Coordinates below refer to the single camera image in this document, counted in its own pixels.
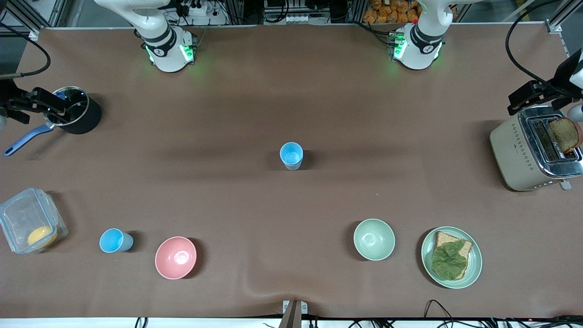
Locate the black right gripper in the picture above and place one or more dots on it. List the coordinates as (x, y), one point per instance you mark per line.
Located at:
(9, 97)

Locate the pale green plate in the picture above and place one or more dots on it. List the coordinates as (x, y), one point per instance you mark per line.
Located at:
(473, 269)

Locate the white power strip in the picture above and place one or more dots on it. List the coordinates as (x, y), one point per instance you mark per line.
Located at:
(198, 9)

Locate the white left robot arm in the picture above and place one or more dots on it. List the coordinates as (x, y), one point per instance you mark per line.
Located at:
(421, 45)

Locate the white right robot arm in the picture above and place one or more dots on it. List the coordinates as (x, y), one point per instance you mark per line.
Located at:
(166, 45)

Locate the brown toast slice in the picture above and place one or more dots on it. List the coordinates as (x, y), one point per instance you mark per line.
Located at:
(565, 134)

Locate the brown bread slice with lettuce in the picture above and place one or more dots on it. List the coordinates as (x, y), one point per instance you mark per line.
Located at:
(444, 239)

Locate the beige and chrome toaster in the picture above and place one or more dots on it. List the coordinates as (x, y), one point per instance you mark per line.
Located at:
(512, 155)

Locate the plain blue plastic cup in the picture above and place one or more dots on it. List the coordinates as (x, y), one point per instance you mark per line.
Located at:
(116, 240)
(291, 152)

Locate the white multi socket bar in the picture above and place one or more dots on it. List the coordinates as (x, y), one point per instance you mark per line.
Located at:
(298, 19)

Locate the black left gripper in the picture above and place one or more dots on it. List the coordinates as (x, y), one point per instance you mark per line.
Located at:
(558, 83)

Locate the grey metal bracket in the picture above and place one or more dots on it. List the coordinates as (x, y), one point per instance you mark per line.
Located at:
(294, 314)

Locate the green lettuce leaf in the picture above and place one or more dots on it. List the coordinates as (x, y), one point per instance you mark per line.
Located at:
(448, 259)

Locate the clear plastic food container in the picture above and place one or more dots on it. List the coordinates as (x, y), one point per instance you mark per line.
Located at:
(23, 214)

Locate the brown table cover mat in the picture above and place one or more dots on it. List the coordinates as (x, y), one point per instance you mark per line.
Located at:
(273, 218)

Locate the bag of orange bread rolls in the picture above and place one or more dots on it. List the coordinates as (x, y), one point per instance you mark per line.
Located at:
(391, 11)

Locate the pale green bowl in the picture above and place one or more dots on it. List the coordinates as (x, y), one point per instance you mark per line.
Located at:
(374, 239)

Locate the silver corner bracket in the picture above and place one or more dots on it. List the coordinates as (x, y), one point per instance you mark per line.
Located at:
(33, 35)
(555, 26)

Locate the orange round food piece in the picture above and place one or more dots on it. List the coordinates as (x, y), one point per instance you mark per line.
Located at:
(41, 237)

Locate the pink bowl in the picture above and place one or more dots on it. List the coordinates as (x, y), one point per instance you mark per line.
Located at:
(175, 258)

